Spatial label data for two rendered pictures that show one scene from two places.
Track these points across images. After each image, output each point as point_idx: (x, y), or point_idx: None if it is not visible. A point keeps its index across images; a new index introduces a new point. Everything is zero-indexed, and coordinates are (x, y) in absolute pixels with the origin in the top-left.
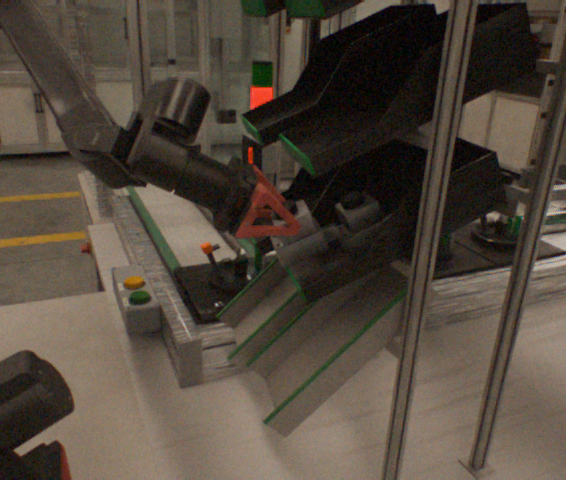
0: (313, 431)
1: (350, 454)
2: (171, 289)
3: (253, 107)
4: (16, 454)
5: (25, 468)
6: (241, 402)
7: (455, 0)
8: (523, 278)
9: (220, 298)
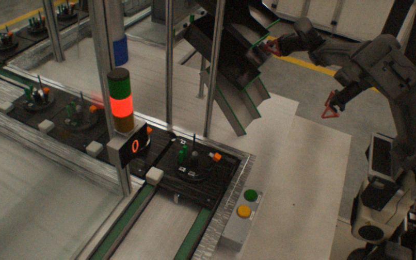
0: (227, 129)
1: (225, 118)
2: (228, 192)
3: (132, 110)
4: (341, 91)
5: (339, 91)
6: None
7: None
8: None
9: (217, 163)
